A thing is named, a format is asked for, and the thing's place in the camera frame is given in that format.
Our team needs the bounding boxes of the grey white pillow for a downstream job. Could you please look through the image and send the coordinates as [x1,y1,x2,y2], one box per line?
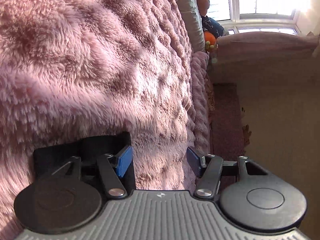
[176,0,210,52]

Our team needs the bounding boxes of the orange plush toy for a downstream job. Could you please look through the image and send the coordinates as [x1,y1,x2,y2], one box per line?
[204,31,217,53]

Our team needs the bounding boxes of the white window frame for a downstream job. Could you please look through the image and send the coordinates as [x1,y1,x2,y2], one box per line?
[207,0,299,35]

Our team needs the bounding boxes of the black pants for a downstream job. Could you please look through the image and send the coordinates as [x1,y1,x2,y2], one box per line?
[33,132,133,191]

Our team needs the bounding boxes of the navy patterned cloth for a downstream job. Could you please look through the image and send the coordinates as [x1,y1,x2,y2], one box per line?
[201,16,229,38]

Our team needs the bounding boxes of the pink fluffy blanket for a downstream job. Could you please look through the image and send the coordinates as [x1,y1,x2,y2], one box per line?
[1,0,207,239]

